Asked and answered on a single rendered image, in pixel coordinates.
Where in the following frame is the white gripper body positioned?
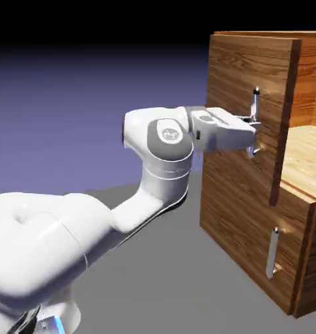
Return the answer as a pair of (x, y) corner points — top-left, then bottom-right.
(203, 106), (257, 154)

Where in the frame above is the long curved silver door handle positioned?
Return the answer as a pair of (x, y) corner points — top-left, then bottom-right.
(246, 86), (265, 159)

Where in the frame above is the large wooden cabinet door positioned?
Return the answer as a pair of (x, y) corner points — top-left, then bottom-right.
(202, 33), (302, 207)

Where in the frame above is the small wooden cabinet door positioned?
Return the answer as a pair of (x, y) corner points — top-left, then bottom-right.
(199, 153), (316, 316)

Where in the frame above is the wooden cabinet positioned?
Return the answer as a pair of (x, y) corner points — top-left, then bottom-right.
(199, 30), (316, 319)

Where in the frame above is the short silver door handle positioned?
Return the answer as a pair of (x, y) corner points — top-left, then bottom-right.
(265, 226), (283, 281)

